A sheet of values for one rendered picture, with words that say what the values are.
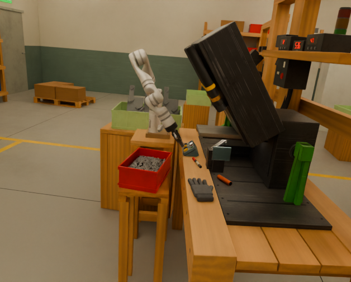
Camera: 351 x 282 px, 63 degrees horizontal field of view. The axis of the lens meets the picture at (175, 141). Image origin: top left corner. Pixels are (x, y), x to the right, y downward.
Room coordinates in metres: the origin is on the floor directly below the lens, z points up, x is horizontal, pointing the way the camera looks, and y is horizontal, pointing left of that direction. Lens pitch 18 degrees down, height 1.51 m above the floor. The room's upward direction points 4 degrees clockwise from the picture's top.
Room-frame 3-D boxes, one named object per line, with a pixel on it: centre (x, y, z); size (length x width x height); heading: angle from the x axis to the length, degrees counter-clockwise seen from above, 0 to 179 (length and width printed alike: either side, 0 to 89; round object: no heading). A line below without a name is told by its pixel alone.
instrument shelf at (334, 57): (1.53, -0.66, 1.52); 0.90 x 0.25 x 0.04; 2
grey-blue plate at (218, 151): (1.42, -0.25, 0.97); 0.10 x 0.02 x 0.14; 92
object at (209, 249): (1.50, -0.12, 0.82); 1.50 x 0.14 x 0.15; 2
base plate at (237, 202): (1.52, -0.40, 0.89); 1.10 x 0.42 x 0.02; 2
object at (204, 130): (1.43, -0.31, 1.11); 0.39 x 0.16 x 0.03; 92
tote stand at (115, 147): (2.63, 0.30, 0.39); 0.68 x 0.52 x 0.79; 82
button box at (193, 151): (1.69, -0.10, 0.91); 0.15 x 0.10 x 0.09; 2
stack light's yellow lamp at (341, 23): (1.41, -0.71, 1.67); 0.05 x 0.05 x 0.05
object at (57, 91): (7.08, 2.81, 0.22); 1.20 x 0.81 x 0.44; 79
